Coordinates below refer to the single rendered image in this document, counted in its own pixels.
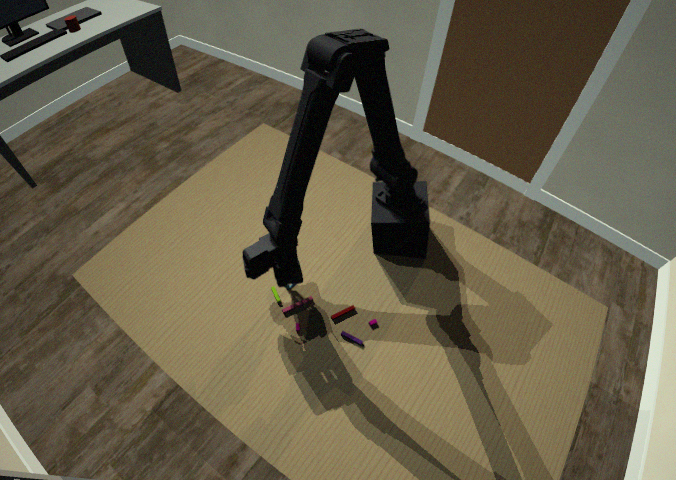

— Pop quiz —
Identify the purple rod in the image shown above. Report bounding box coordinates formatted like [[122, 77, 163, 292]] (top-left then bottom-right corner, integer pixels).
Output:
[[341, 331, 363, 346]]

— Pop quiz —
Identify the lime green rod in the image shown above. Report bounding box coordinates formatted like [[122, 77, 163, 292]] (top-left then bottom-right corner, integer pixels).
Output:
[[271, 286, 281, 303]]

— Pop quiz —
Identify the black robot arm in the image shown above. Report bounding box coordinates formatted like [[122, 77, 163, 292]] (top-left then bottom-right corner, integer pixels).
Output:
[[242, 29, 425, 280]]

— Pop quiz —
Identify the red rod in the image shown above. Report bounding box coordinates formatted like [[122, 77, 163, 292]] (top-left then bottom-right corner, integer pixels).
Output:
[[331, 305, 355, 320]]

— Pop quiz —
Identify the pink rod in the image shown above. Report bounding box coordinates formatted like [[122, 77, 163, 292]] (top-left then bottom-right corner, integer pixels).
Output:
[[282, 296, 313, 314]]

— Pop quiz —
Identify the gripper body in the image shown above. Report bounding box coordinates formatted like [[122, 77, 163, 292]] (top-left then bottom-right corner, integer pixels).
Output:
[[276, 256, 303, 287]]

